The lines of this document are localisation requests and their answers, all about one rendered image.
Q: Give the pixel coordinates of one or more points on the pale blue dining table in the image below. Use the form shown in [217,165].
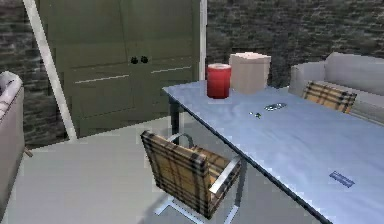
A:
[283,143]

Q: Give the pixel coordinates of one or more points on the red cylinder container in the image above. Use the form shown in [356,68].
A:
[218,81]

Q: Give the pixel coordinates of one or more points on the small dark green object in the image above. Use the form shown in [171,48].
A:
[255,115]

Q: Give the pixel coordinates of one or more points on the beige box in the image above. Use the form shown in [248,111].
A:
[250,72]

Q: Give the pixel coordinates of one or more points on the black round door knob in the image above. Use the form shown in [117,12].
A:
[134,60]
[144,59]

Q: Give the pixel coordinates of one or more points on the olive green double door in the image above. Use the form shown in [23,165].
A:
[126,63]

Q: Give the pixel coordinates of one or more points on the small silver keys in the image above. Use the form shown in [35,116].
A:
[275,106]

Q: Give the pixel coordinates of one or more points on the pale grey sofa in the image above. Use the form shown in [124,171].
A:
[346,80]

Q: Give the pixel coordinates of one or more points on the small blue card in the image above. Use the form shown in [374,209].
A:
[341,179]

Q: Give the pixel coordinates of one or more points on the grey armchair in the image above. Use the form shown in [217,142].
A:
[10,133]

